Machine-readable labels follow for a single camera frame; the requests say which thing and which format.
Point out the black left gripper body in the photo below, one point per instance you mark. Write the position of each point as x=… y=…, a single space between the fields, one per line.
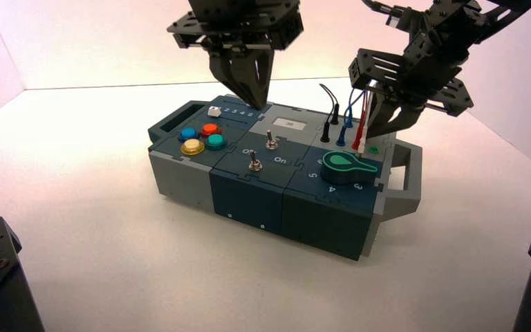
x=242 y=23

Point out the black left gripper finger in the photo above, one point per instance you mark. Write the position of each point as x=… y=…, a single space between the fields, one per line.
x=231 y=73
x=261 y=87

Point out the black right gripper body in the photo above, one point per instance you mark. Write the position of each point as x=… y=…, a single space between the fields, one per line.
x=430 y=68

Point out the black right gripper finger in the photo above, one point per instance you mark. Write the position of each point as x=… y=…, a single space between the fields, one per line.
x=381 y=117
x=407 y=118

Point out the green banana socket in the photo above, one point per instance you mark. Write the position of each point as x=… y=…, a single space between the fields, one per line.
x=374 y=149

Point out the white slider knob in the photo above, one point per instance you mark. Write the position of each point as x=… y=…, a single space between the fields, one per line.
x=213 y=111

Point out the small grey number display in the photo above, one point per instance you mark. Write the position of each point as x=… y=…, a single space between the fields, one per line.
x=289 y=123

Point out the red push button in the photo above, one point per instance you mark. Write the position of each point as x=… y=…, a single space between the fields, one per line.
x=210 y=129

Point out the green and black rotary knob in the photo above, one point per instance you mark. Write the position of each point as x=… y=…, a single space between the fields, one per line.
x=345 y=169

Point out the teal green push button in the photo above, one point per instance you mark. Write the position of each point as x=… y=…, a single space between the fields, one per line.
x=215 y=141

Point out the blue push button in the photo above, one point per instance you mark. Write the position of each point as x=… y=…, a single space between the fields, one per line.
x=187 y=134

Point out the yellow push button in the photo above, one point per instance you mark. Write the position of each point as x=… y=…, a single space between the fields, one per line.
x=192 y=146

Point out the teal and grey control box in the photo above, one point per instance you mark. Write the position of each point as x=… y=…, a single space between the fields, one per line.
x=247 y=192

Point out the metal toggle switch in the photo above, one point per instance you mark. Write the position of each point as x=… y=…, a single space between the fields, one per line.
x=255 y=164
x=271 y=142

